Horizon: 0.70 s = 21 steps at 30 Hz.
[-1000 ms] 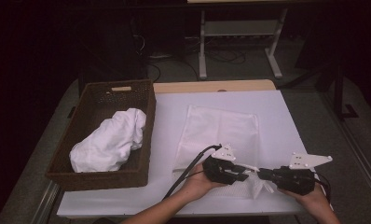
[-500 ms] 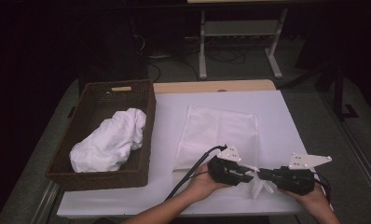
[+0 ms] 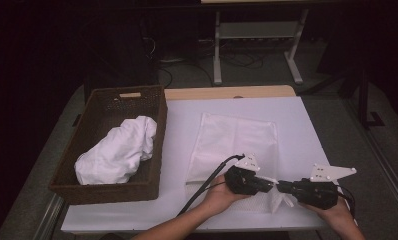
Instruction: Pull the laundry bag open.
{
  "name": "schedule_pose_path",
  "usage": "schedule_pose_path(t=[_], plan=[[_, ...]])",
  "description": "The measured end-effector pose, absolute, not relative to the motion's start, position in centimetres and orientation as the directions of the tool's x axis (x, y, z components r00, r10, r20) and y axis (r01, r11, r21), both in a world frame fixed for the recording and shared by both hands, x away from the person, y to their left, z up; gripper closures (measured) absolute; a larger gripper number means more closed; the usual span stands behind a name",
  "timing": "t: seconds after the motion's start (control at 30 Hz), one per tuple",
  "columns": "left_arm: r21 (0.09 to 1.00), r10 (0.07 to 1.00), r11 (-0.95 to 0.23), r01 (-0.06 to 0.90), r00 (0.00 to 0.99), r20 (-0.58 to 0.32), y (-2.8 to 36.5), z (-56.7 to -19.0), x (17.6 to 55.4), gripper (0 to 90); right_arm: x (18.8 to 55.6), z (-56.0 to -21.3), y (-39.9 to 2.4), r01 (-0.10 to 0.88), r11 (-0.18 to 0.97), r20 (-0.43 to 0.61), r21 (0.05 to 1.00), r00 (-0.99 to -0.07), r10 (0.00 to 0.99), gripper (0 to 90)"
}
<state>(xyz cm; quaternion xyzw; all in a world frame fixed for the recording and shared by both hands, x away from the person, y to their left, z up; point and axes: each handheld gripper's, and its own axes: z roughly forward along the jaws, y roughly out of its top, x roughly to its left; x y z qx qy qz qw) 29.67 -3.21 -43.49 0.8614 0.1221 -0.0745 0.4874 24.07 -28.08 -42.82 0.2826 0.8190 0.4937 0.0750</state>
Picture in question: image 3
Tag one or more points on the white garment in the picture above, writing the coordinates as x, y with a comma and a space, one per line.
117, 153

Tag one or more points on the white table board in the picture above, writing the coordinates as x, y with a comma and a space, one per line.
180, 133

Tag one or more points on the white desk frame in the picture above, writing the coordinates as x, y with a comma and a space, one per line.
217, 50

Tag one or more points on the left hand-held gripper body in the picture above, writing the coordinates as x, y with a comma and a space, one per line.
243, 180

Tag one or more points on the black floor stand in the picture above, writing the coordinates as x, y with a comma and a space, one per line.
363, 100

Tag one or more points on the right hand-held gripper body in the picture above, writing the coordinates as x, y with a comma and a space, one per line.
315, 195

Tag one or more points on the white mesh laundry bag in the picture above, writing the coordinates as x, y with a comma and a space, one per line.
233, 140

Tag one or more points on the brown wicker basket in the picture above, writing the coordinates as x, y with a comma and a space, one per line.
103, 113

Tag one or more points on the person's right hand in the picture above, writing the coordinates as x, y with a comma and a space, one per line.
337, 215

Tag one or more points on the person's left hand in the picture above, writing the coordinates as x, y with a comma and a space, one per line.
217, 196

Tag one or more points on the aluminium frame rail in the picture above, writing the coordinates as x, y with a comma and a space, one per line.
390, 180
50, 216

